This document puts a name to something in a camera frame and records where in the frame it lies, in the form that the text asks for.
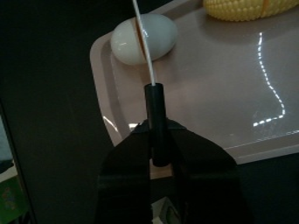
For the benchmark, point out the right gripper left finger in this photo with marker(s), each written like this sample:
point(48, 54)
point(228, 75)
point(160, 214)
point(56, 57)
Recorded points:
point(124, 180)

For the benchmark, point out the pink plastic cutting board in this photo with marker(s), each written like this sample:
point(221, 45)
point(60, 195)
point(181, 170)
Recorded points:
point(217, 87)

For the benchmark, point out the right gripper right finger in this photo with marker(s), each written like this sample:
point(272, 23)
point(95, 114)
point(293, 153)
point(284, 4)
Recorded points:
point(205, 180)

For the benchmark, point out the yellow toy corn cob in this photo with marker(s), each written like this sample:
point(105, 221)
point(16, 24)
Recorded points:
point(244, 8)

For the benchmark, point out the white toy egg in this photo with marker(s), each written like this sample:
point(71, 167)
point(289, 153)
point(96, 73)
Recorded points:
point(128, 40)

